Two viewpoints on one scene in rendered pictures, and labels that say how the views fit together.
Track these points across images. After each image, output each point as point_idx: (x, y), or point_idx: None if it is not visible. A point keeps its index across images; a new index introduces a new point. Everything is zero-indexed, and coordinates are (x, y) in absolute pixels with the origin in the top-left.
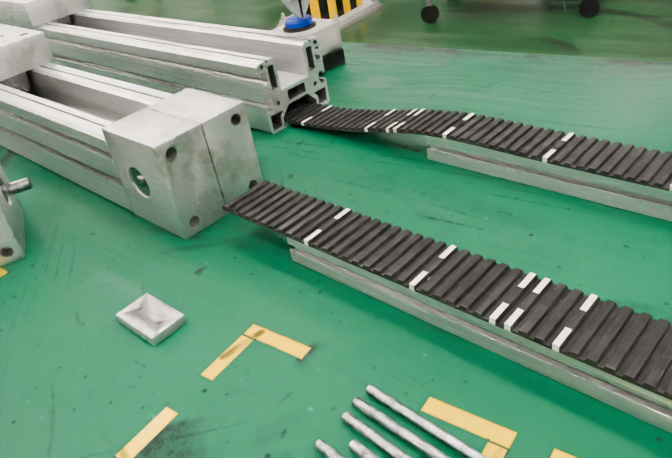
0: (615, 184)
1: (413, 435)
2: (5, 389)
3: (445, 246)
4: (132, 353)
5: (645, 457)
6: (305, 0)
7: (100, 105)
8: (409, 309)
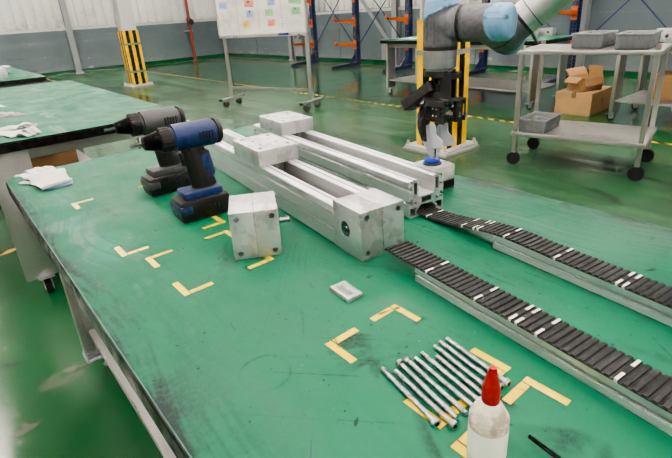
0: (588, 277)
1: (464, 357)
2: (280, 306)
3: (493, 286)
4: (337, 304)
5: (566, 387)
6: (438, 149)
7: (323, 186)
8: (471, 312)
